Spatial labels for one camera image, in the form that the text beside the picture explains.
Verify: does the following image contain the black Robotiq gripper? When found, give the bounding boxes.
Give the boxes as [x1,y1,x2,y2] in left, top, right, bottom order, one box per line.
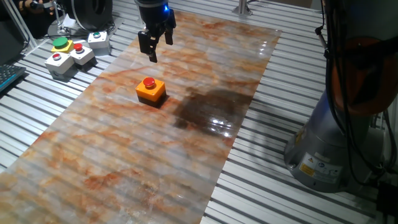
[135,0,177,63]

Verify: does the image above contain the orange box red push button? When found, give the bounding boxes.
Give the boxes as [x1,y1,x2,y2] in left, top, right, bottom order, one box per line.
[135,77,167,109]

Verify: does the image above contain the grey box small green button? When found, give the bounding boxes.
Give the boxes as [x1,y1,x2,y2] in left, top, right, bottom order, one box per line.
[87,30,112,56]

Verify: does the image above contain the grey box raised red button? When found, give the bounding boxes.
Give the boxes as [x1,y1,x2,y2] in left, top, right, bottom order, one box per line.
[70,42,96,66]

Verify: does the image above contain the yellow box big green button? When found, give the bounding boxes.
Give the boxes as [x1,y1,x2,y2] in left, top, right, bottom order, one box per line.
[50,36,75,54]

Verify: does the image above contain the grey box flat red button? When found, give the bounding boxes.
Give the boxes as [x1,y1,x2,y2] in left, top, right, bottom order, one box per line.
[44,52,75,80]

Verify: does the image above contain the person's bare hand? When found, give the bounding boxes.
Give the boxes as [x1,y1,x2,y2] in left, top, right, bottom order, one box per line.
[17,0,56,15]

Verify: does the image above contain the black round machine housing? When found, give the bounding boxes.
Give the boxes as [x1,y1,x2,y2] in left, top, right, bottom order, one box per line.
[66,0,114,32]

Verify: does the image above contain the white paper sheet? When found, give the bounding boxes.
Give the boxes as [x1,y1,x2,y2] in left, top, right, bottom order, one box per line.
[62,14,78,30]

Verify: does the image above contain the thin metal stand rod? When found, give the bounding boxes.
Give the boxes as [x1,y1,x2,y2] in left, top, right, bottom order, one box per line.
[51,0,69,35]

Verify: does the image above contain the marble pattern table mat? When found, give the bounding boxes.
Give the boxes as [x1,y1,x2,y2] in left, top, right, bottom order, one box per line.
[0,11,282,224]

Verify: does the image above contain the black computer keyboard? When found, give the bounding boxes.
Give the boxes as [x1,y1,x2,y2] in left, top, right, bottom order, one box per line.
[0,63,27,93]

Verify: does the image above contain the grey metal base plate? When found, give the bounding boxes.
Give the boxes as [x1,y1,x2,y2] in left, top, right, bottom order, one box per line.
[47,15,125,40]

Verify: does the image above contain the aluminium upright post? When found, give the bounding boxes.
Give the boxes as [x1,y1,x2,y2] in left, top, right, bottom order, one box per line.
[231,0,253,16]

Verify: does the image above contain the white slanted frame bars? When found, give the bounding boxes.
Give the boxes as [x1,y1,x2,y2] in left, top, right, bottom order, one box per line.
[2,0,39,52]

